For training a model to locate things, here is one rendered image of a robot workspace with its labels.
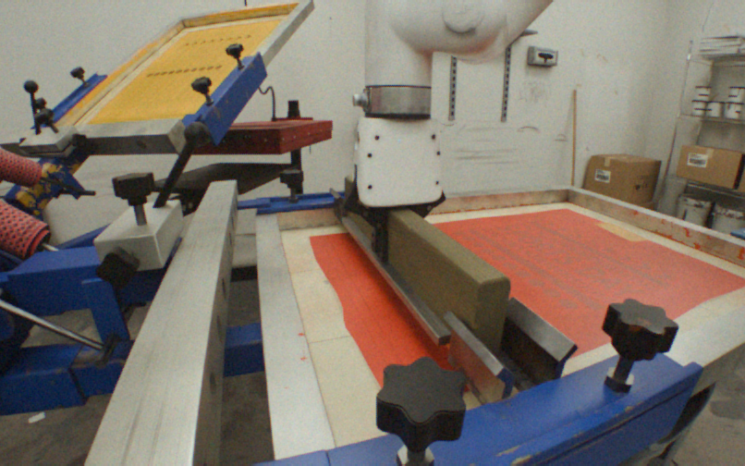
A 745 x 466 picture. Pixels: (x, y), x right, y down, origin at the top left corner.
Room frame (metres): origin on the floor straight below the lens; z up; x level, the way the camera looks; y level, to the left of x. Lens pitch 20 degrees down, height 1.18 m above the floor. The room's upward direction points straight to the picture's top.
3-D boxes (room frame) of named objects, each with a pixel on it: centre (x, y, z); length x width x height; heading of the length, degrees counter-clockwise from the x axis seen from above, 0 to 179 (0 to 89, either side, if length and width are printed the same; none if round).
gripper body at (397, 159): (0.42, -0.03, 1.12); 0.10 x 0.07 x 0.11; 108
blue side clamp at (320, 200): (0.68, 0.07, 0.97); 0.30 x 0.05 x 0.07; 108
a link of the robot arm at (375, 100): (0.42, -0.02, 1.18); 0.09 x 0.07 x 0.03; 108
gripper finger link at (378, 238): (0.41, 0.00, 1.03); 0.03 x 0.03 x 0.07; 18
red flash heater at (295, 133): (1.55, 0.47, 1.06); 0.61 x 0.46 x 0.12; 168
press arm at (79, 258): (0.31, 0.29, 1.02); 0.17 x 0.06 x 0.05; 108
